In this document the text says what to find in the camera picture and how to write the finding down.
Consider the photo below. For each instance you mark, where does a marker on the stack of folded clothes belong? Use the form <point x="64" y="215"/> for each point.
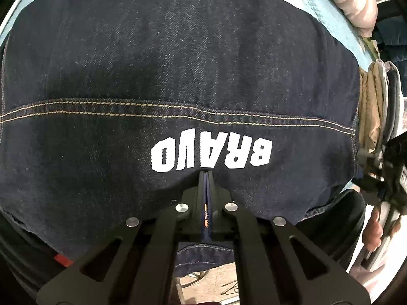
<point x="372" y="101"/>

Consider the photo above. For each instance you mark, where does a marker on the pink pillow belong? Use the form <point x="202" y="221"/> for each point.
<point x="349" y="3"/>

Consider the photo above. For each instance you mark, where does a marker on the person's black pants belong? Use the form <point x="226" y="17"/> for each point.
<point x="25" y="254"/>

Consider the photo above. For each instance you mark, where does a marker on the dark puffer jacket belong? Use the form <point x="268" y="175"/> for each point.
<point x="391" y="35"/>

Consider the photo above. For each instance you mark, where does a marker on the person's right hand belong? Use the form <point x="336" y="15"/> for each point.
<point x="372" y="232"/>

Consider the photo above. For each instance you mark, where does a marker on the dark denim jacket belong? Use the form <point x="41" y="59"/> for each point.
<point x="159" y="70"/>

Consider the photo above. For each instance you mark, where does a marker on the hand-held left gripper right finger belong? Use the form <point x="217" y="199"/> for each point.
<point x="220" y="209"/>

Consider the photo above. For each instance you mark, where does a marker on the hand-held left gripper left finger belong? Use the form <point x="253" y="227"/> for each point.
<point x="192" y="209"/>

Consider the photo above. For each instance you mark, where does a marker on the teal bed sheet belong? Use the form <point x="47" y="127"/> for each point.
<point x="302" y="0"/>

